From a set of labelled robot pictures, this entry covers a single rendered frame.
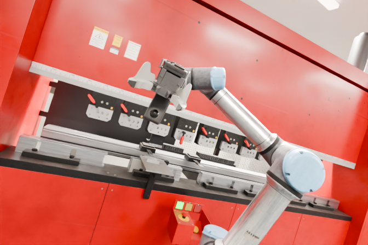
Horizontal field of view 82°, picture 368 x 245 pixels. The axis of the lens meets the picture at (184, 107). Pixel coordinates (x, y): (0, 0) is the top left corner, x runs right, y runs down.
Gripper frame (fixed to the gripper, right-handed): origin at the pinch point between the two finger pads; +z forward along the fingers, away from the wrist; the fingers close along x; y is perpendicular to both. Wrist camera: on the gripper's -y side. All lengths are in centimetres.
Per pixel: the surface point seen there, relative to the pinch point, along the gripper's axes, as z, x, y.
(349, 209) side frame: -169, 205, -52
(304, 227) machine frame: -136, 153, -77
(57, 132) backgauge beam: -94, -66, -79
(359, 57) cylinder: -204, 145, 89
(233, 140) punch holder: -123, 53, -32
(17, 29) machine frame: -54, -79, -15
